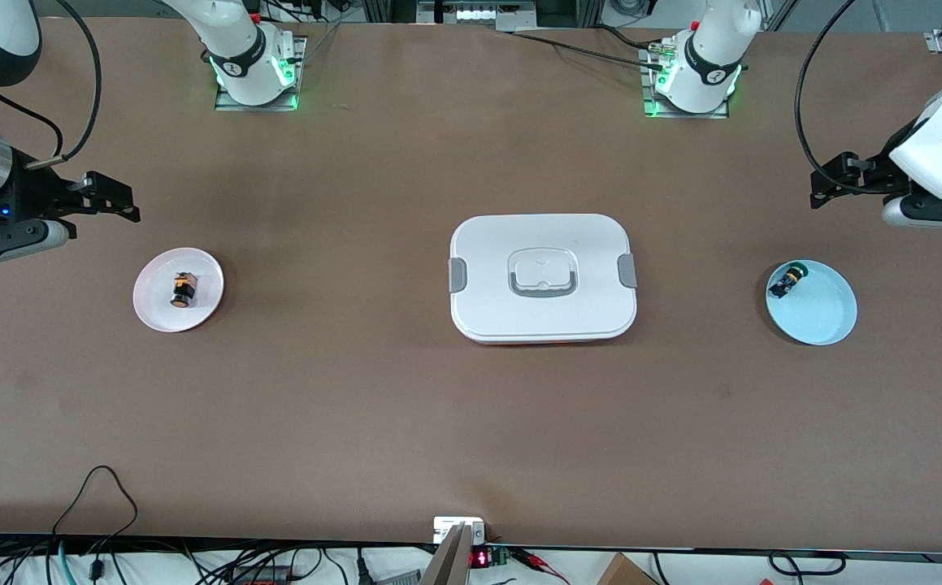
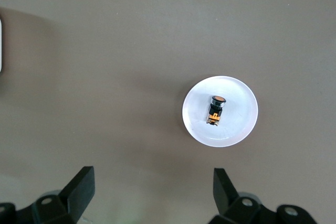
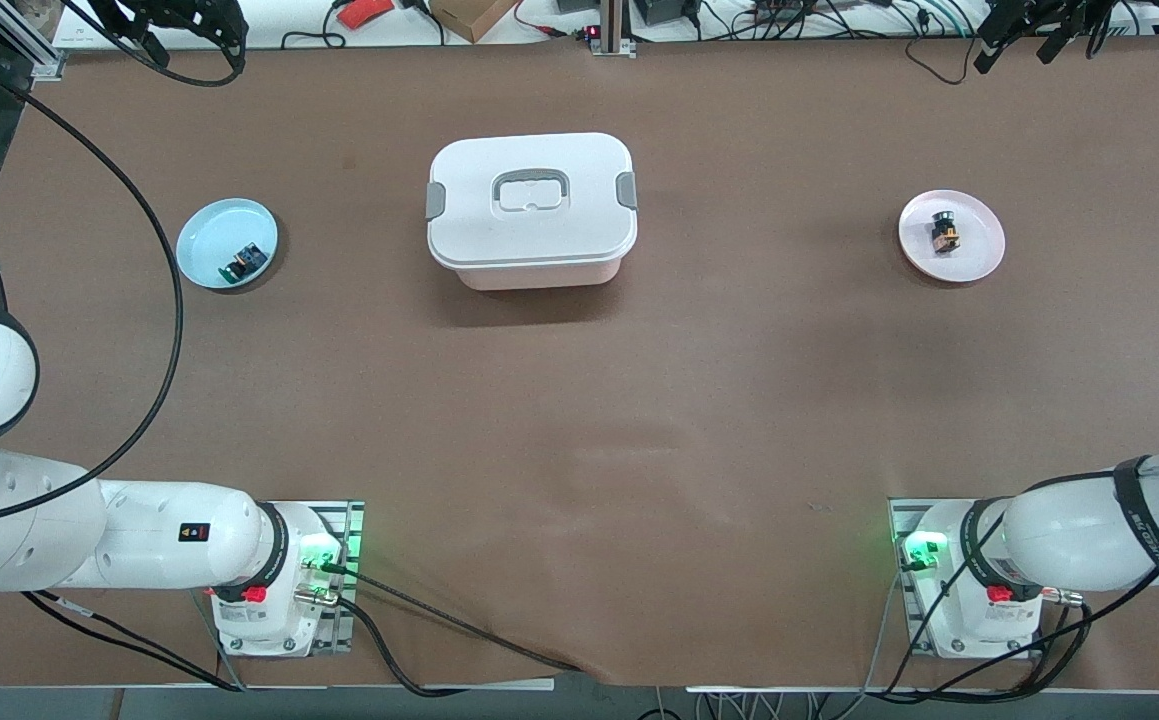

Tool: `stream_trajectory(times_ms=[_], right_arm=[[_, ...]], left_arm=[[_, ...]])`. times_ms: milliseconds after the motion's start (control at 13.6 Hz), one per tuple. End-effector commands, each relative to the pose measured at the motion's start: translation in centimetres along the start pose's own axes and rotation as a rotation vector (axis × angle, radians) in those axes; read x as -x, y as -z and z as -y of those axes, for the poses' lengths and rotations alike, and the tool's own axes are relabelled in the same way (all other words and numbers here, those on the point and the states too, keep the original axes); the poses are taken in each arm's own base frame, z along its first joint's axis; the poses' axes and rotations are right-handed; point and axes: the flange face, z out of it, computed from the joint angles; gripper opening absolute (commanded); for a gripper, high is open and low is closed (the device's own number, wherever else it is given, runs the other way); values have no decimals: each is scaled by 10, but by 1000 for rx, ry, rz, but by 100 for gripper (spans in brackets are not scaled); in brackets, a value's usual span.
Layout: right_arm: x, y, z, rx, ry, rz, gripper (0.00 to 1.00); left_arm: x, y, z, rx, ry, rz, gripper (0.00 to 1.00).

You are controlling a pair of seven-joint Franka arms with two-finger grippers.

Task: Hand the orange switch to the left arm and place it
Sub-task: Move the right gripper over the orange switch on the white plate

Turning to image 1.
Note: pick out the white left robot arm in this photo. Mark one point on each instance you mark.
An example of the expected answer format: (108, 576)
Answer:
(710, 57)

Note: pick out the grey metal bracket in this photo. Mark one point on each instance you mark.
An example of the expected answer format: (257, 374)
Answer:
(450, 561)

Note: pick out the white connector strip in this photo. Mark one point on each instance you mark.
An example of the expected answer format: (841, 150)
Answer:
(491, 14)

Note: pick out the light blue round plate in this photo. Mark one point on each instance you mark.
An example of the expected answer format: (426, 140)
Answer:
(820, 313)

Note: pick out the pink round plate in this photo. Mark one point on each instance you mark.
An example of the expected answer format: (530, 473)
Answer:
(158, 313)

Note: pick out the green push-button switch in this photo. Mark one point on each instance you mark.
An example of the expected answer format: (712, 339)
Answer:
(789, 279)

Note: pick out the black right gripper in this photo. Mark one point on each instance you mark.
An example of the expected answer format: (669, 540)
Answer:
(29, 197)

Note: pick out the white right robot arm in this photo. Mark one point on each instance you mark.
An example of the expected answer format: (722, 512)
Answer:
(236, 45)

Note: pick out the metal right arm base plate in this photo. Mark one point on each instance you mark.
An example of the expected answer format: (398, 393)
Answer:
(227, 104)

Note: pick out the small white device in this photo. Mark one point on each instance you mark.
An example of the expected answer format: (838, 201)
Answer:
(442, 526)

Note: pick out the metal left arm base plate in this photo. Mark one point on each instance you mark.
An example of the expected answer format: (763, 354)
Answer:
(657, 114)

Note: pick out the brown cardboard box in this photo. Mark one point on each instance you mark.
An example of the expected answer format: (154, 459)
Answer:
(623, 571)

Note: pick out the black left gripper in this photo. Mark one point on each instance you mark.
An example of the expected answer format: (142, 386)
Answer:
(875, 176)

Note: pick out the orange push-button switch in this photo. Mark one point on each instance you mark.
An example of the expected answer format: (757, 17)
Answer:
(183, 291)

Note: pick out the circuit board with red digits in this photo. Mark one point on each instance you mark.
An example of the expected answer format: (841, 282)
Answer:
(487, 557)

